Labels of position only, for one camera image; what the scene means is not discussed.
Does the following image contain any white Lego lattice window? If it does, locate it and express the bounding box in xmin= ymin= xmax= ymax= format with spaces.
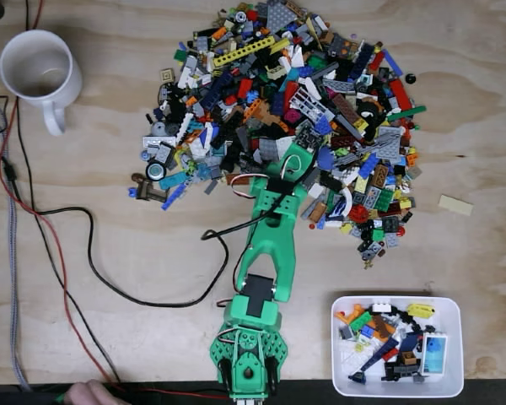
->
xmin=290 ymin=87 xmax=335 ymax=124

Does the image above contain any black Lego tyre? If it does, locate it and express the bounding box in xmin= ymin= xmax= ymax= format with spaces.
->
xmin=357 ymin=102 xmax=384 ymax=128

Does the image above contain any green long Lego plate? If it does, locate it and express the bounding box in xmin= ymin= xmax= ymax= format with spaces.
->
xmin=386 ymin=105 xmax=428 ymax=123

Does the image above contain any red Lego brick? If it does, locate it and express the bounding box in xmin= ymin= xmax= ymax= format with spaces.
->
xmin=389 ymin=78 xmax=413 ymax=110

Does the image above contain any teal Lego plate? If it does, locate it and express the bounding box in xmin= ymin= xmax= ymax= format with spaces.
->
xmin=159 ymin=171 xmax=187 ymax=192

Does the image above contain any blue narrow Lego plate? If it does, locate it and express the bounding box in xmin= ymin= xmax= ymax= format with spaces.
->
xmin=161 ymin=182 xmax=187 ymax=212

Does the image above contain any light grey Lego plate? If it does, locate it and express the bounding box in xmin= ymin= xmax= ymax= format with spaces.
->
xmin=142 ymin=135 xmax=176 ymax=149

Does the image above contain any grey Lego wheel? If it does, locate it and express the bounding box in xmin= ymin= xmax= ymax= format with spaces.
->
xmin=146 ymin=161 xmax=168 ymax=182

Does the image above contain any grey wedge Lego plate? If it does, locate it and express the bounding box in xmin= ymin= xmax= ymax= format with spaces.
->
xmin=266 ymin=1 xmax=299 ymax=33

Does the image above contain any brown Lego piece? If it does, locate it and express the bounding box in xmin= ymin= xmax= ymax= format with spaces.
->
xmin=131 ymin=173 xmax=170 ymax=202

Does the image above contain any orange Lego piece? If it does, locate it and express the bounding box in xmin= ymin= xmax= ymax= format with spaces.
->
xmin=344 ymin=305 xmax=366 ymax=325

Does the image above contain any tan flat Lego plate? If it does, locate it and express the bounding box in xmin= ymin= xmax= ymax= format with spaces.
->
xmin=438 ymin=194 xmax=475 ymax=217

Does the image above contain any brown Lego plate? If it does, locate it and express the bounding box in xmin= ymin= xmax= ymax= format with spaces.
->
xmin=372 ymin=315 xmax=392 ymax=342

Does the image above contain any yellow Lego piece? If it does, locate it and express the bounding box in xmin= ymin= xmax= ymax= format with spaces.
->
xmin=406 ymin=303 xmax=436 ymax=321

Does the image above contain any white plastic bin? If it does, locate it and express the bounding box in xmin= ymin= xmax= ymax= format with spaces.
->
xmin=331 ymin=295 xmax=465 ymax=398

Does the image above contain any person's hand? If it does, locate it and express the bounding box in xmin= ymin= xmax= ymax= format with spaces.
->
xmin=64 ymin=379 xmax=121 ymax=405

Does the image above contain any grey large studded plate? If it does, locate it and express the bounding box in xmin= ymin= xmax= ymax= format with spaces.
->
xmin=375 ymin=125 xmax=406 ymax=160

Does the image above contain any yellow long Technic beam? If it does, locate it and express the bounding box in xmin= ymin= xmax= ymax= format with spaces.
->
xmin=213 ymin=35 xmax=277 ymax=68

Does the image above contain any dark blue long piece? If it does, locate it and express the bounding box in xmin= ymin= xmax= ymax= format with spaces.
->
xmin=347 ymin=336 xmax=401 ymax=384

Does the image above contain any white panel blue print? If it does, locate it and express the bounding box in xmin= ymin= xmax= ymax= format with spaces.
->
xmin=421 ymin=332 xmax=450 ymax=375

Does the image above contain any white ceramic mug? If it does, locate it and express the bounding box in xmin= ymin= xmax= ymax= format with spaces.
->
xmin=0 ymin=29 xmax=83 ymax=137

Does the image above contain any white gripper wire loop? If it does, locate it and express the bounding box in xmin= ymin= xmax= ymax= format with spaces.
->
xmin=283 ymin=154 xmax=305 ymax=175

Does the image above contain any red white black servo cable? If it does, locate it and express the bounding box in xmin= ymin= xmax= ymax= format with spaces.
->
xmin=229 ymin=172 xmax=272 ymax=200

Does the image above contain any black camera cable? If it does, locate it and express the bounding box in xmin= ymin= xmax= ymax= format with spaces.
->
xmin=15 ymin=96 xmax=288 ymax=308

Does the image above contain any red wire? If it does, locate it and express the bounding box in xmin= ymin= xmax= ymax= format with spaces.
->
xmin=0 ymin=99 xmax=231 ymax=400

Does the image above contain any thin black wire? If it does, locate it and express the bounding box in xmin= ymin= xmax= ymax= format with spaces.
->
xmin=36 ymin=217 xmax=121 ymax=383

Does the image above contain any grey braided cable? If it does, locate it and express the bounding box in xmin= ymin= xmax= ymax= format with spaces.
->
xmin=0 ymin=94 xmax=33 ymax=392

